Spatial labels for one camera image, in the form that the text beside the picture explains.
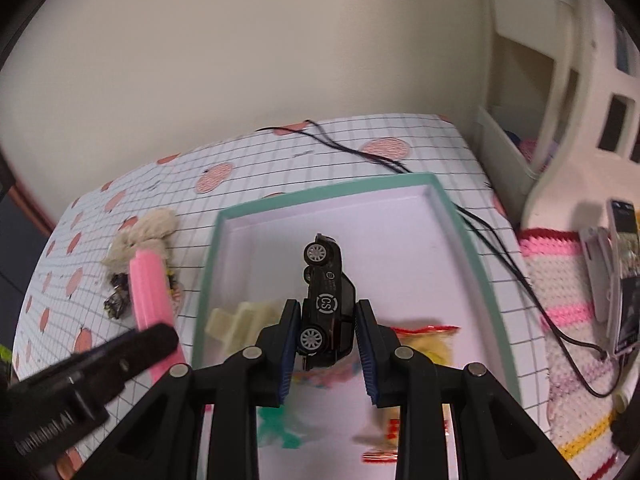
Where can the smartphone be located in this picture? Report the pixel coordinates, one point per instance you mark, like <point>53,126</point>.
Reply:
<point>627,285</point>

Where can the teal white box tray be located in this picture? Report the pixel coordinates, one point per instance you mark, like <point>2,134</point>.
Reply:
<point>380,230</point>

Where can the pink hair roller clip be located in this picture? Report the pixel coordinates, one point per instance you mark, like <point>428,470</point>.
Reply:
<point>147,290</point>

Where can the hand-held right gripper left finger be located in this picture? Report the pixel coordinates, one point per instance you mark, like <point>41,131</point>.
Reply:
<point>287,350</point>

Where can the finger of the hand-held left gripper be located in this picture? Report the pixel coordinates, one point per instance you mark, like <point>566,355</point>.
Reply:
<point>135,352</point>

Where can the green balloon dog toy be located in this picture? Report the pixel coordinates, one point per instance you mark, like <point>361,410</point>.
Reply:
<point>280,430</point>

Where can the cream hair claw clip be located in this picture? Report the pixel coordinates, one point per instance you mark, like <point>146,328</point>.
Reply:
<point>235,325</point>

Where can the black toy car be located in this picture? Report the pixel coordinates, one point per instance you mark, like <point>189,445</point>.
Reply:
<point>325,305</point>

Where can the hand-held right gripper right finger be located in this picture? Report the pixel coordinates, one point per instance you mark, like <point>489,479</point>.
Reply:
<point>367,355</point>

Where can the white wooden shelf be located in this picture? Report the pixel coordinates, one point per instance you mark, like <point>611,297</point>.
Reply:
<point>565,85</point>

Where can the white phone stand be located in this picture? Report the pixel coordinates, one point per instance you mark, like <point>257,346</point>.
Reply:
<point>597,270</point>

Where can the yellow red snack packet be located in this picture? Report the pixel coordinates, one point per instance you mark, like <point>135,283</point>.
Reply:
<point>430,345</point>

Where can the black gold robot toy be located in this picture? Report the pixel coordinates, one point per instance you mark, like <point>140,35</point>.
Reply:
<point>117,300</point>

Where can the pink white crochet mat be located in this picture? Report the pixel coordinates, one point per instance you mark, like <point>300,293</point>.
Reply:
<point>575,310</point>

